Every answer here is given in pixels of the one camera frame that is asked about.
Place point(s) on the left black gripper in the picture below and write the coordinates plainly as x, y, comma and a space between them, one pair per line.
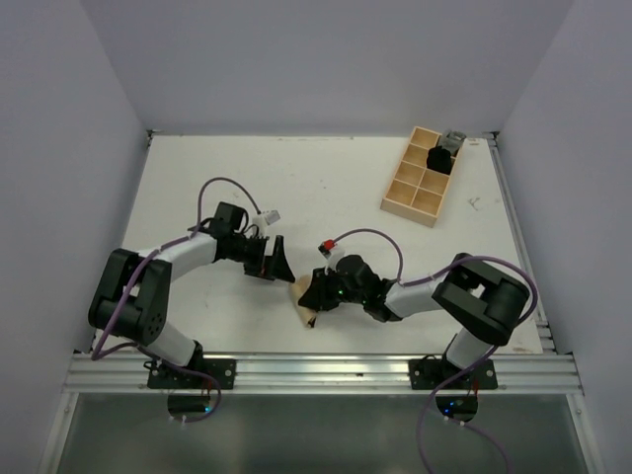
265, 267

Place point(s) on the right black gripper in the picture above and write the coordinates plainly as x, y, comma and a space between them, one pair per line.
316, 297

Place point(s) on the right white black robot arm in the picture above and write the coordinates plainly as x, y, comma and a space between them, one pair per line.
486, 302

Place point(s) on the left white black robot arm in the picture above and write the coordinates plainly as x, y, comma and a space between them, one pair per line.
131, 302

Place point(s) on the wooden compartment organizer box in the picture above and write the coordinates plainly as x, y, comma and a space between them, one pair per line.
416, 193

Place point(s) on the rolled black garment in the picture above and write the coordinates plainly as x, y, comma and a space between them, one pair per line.
439, 160

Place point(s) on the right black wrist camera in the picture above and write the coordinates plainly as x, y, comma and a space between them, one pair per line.
351, 271

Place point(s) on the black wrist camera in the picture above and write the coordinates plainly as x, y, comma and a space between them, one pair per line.
232, 219
351, 271

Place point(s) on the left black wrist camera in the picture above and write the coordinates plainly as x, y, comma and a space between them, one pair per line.
232, 219

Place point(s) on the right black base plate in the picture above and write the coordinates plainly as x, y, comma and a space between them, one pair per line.
428, 372

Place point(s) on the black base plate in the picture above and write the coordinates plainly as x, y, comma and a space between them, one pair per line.
428, 372
212, 373

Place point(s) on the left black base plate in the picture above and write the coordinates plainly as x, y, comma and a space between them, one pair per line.
212, 373

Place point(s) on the aluminium right side rail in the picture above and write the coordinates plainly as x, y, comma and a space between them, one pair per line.
539, 316

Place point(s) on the aluminium rail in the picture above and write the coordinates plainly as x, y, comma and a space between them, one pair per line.
539, 316
126, 372

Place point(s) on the aluminium front rail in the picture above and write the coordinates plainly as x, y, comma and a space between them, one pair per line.
126, 372

